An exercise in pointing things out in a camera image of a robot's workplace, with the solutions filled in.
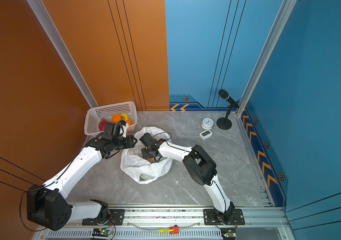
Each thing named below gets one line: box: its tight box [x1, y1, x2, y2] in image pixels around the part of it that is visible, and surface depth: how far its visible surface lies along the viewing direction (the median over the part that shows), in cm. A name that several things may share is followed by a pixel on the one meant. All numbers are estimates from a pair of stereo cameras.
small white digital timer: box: [199, 129, 213, 141], surface depth 105 cm
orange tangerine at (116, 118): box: [111, 114, 122, 123], surface depth 114 cm
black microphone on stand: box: [216, 89, 240, 130], surface depth 108 cm
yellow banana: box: [120, 113, 129, 122], surface depth 117 cm
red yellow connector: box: [160, 225, 179, 235], surface depth 71 cm
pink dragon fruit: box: [99, 118, 108, 132], surface depth 105 cm
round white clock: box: [201, 117, 214, 130], surface depth 111 cm
